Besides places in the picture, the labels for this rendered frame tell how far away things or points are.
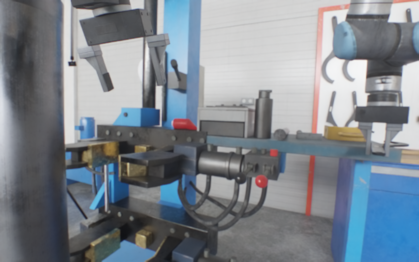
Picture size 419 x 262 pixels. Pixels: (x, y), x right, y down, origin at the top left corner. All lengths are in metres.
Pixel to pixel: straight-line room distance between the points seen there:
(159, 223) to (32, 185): 0.69
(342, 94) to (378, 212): 1.42
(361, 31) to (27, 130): 0.84
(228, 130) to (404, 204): 1.17
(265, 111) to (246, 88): 1.89
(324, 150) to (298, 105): 1.84
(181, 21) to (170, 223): 1.13
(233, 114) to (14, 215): 0.76
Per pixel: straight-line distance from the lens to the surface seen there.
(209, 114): 0.93
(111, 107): 4.07
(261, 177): 0.59
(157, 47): 0.47
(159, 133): 1.07
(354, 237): 1.18
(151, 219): 1.23
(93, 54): 0.53
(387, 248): 1.76
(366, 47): 0.63
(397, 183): 1.63
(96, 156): 1.06
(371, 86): 0.78
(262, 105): 0.89
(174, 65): 0.82
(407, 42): 0.67
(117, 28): 0.48
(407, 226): 1.73
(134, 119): 1.23
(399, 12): 2.99
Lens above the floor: 1.15
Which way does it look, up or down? 4 degrees down
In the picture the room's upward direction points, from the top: 2 degrees clockwise
